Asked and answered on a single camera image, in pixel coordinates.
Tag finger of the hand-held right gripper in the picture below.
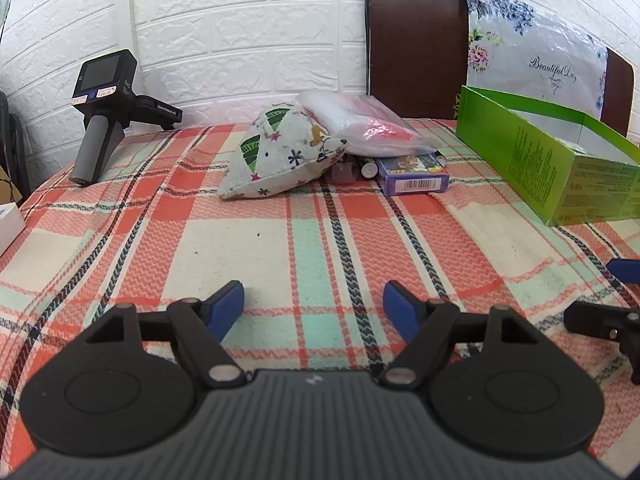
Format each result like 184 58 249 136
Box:
564 300 640 361
606 258 640 287

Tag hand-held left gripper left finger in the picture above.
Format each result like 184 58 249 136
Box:
86 280 247 388

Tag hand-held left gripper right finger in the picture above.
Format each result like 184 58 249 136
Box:
381 281 543 388

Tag blue card box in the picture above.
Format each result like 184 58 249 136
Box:
375 152 451 197

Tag green cardboard box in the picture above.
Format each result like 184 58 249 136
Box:
455 85 640 227

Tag clear plastic bag pink contents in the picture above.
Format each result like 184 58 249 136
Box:
297 91 437 157

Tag plaid blanket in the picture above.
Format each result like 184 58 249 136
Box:
0 117 640 461

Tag small dark cylindrical item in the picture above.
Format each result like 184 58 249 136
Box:
327 157 361 184

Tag white printed fabric pouch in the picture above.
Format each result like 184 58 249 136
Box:
217 102 349 200

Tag white box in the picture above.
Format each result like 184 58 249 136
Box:
0 203 27 257

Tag floral plastic bag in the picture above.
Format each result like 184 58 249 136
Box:
462 0 608 123

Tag brown headboard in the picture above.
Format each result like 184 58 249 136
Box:
364 0 636 138

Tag black camera device grey handle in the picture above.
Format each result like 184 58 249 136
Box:
69 49 183 187

